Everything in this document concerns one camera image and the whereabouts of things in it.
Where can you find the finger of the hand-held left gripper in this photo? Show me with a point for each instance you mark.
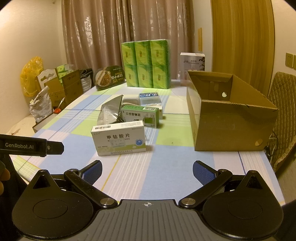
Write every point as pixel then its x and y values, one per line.
pixel 55 148

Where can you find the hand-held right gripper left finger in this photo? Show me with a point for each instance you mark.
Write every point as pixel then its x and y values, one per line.
pixel 93 171

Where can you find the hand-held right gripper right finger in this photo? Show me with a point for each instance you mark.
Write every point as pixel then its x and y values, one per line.
pixel 203 172

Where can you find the white medicine box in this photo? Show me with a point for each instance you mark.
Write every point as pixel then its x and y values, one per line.
pixel 118 139

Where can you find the large cardboard box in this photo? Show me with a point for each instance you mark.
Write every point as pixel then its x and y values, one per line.
pixel 229 125

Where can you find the green medicine box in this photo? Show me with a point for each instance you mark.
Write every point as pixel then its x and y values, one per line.
pixel 138 115

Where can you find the blue label plastic box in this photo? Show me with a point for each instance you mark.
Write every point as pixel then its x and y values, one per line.
pixel 149 97

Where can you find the checkered cloth desktop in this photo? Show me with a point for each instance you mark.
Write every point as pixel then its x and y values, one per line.
pixel 161 166

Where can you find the person's left hand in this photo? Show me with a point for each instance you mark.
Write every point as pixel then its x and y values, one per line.
pixel 4 175

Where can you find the white plastic bag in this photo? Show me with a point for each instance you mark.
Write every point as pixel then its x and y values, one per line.
pixel 40 106

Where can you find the silver foil pouch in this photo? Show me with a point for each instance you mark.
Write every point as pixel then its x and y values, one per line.
pixel 109 111

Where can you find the yellow plastic bag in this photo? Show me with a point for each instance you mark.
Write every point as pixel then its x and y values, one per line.
pixel 30 74

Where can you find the grey striped container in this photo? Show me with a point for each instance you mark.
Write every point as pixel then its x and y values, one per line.
pixel 86 81

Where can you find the small white plastic case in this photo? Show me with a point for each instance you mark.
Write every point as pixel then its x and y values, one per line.
pixel 130 101

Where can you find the small green tissue packets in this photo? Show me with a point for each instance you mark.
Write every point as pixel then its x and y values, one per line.
pixel 63 69

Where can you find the small white green box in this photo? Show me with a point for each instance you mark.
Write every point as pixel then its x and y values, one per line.
pixel 155 108

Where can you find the black instant rice bowl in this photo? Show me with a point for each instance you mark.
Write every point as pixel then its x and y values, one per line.
pixel 109 77

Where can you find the chair with quilted cover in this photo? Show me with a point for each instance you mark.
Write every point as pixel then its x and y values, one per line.
pixel 285 109

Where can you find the white product box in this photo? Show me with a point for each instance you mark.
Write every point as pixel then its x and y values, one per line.
pixel 192 63

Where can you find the pack of green tissue packets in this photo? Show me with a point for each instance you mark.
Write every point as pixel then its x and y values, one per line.
pixel 145 64

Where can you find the wall socket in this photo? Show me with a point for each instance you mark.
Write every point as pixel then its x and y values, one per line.
pixel 291 60

